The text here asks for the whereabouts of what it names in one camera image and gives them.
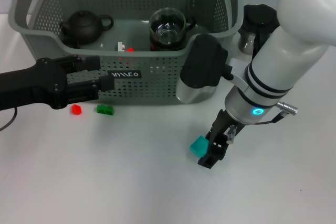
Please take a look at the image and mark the right wrist camera housing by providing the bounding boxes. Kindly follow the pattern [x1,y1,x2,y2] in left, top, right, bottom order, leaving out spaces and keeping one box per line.
[175,34,235,104]

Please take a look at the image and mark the green toy brick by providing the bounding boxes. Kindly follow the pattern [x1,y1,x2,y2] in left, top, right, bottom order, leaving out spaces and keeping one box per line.
[96,104,115,115]

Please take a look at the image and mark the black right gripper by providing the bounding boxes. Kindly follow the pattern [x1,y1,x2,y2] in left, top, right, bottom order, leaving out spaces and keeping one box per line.
[198,108,245,170]

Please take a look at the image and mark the glass coffee pot black handle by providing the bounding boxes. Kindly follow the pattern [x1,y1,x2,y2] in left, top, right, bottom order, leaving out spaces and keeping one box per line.
[237,4,280,56]

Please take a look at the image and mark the black clay teapot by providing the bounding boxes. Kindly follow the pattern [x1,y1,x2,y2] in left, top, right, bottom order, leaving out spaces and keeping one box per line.
[59,10,114,46]

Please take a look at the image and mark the grey perforated plastic storage bin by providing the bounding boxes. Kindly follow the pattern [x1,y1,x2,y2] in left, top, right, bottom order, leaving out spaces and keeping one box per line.
[9,0,244,105]

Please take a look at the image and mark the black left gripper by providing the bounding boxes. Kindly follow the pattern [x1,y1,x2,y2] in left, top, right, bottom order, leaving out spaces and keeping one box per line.
[0,55,117,110]

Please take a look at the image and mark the right gripper cable silver plugs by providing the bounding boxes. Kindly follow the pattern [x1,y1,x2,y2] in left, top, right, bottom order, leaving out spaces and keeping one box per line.
[226,100,299,145]

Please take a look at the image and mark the teal square toy brick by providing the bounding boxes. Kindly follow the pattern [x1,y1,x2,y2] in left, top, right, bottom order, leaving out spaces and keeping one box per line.
[189,135,210,159]

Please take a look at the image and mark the glass teacup black holder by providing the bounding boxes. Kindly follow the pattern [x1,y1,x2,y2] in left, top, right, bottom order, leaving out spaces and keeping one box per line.
[149,8,187,46]
[185,18,197,32]
[150,39,186,51]

